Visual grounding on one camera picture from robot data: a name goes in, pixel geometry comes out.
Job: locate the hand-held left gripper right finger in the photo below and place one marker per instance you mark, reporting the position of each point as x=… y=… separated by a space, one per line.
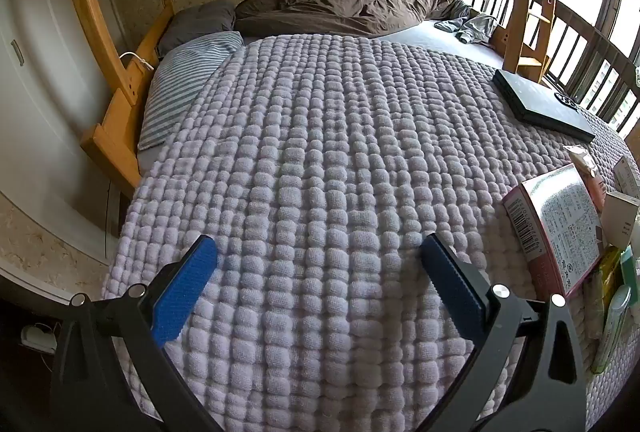
x=452 y=289

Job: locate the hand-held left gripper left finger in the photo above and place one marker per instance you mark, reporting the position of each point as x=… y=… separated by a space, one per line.
x=182 y=297

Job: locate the white squeeze tube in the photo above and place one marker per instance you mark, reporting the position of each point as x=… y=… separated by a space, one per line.
x=614 y=332

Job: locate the pink snack wrapper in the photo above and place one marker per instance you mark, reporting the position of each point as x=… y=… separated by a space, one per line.
x=587 y=174

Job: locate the pink printed box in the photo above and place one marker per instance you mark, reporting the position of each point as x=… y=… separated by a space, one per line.
x=555 y=222

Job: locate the yellow box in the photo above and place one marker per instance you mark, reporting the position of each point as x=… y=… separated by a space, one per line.
x=607 y=269

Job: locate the lavender knitted blanket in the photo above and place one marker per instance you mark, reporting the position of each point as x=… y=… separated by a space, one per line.
x=325 y=161

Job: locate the white carton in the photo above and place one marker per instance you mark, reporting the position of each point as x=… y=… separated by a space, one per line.
x=620 y=217

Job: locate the black foldable phone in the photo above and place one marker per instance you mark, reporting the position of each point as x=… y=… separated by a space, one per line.
x=540 y=104

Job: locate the small white box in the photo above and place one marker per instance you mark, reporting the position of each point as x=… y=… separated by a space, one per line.
x=629 y=177

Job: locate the striped pillow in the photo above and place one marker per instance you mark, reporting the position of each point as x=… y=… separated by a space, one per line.
x=185 y=71

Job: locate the white door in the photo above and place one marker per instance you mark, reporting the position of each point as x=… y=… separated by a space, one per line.
x=50 y=111

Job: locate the grey garment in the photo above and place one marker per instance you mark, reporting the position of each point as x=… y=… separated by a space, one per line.
x=475 y=26

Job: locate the grey pillow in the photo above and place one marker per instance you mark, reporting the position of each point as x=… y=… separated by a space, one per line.
x=200 y=24

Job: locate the dark balcony railing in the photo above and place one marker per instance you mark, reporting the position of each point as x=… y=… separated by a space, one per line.
x=575 y=26

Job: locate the brown duvet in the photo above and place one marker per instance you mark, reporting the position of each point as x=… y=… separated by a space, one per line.
x=350 y=6

